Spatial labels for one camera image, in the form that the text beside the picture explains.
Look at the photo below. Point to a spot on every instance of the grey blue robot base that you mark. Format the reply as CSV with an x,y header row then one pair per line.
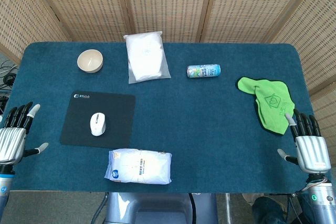
x,y
160,208

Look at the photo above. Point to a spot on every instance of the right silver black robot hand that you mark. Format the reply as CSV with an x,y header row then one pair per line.
x,y
313,153

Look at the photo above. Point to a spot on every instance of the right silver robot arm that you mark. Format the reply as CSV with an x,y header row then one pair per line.
x,y
323,197

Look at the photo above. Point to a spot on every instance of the white wet wipes pack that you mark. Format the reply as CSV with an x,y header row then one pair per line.
x,y
139,166

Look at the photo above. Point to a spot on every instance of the black mouse pad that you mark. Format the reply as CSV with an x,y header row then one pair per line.
x,y
118,119

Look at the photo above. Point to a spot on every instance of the dark teal table mat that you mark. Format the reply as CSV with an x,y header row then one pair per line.
x,y
197,129

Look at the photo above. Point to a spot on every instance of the woven bamboo folding screen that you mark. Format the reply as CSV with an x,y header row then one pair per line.
x,y
168,3

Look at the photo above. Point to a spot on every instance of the clear bag of white powder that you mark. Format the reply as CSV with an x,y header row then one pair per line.
x,y
145,57

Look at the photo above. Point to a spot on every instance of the beige bowl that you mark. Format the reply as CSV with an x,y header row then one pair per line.
x,y
89,61

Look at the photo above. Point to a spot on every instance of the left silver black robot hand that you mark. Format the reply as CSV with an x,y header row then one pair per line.
x,y
11,142

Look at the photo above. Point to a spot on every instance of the blue printed drink can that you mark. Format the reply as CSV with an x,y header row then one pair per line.
x,y
203,71

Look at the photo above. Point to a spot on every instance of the white metal table leg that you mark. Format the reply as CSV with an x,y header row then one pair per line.
x,y
228,208

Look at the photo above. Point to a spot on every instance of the green microfiber cloth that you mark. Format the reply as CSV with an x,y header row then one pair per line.
x,y
270,100

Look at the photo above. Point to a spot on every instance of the dark blue trouser leg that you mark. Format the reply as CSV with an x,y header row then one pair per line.
x,y
267,209

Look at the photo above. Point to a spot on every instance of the white computer mouse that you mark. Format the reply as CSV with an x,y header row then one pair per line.
x,y
97,124

